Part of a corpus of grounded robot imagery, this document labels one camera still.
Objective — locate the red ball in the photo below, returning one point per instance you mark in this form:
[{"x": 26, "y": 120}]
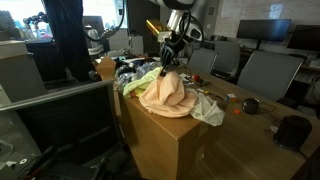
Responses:
[{"x": 196, "y": 78}]

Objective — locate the large brown cardboard box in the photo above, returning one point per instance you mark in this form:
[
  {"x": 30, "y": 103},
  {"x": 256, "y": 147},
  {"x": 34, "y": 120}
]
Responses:
[{"x": 160, "y": 133}]

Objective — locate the pale green terry towel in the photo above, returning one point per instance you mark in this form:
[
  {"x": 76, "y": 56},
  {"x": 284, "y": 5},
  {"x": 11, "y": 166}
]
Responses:
[{"x": 140, "y": 81}]

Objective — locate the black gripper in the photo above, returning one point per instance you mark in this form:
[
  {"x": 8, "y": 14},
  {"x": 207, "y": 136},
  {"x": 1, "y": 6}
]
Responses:
[{"x": 170, "y": 50}]

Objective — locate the rubiks cube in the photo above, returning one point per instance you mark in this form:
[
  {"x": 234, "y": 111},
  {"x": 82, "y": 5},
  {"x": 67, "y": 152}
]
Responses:
[{"x": 230, "y": 98}]

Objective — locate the grey office chair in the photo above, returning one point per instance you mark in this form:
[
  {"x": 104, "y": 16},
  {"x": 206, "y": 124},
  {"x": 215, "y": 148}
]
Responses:
[
  {"x": 201, "y": 61},
  {"x": 226, "y": 56},
  {"x": 270, "y": 75}
]

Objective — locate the white terry towel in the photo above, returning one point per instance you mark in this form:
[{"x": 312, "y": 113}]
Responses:
[{"x": 208, "y": 111}]

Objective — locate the white kettle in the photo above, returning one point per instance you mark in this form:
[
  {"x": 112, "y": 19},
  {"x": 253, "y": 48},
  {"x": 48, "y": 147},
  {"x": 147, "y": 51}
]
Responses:
[{"x": 93, "y": 35}]

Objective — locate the black computer monitor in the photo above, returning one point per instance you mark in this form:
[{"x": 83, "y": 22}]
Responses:
[
  {"x": 263, "y": 30},
  {"x": 305, "y": 38}
]

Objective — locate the black articulated mount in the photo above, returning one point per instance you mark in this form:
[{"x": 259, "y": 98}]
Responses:
[{"x": 33, "y": 18}]

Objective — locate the small orange piece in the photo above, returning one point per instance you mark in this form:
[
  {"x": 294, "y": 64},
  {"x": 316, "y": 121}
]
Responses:
[{"x": 237, "y": 111}]

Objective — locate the black curtain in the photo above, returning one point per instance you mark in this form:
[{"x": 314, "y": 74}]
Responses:
[{"x": 68, "y": 40}]

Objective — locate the white paper tag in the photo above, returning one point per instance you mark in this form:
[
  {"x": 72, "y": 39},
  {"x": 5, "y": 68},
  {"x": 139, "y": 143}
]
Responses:
[{"x": 274, "y": 129}]

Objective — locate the grey panel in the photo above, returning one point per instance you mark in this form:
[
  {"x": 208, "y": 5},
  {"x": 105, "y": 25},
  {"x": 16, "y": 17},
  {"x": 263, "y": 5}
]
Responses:
[{"x": 20, "y": 80}]

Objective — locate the black mesh office chair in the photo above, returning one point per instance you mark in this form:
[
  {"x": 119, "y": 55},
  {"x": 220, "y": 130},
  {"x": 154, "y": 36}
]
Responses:
[{"x": 66, "y": 120}]

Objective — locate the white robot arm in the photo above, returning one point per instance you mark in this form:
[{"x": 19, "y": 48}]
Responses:
[{"x": 174, "y": 20}]

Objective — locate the yellow cloth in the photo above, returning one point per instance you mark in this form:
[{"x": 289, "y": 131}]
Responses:
[{"x": 141, "y": 92}]

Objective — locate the small round black speaker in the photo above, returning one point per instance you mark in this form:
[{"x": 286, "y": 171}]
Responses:
[{"x": 250, "y": 106}]

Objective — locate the beige box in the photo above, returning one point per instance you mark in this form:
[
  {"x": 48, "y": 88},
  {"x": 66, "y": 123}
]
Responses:
[{"x": 11, "y": 48}]

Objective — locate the peach cloth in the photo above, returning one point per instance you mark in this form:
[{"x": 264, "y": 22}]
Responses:
[{"x": 166, "y": 96}]

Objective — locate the small brown cardboard box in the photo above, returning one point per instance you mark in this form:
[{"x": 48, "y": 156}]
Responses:
[{"x": 106, "y": 68}]

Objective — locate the small white box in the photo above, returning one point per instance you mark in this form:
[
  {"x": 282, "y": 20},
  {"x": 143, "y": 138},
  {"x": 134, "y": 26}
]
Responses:
[{"x": 136, "y": 45}]

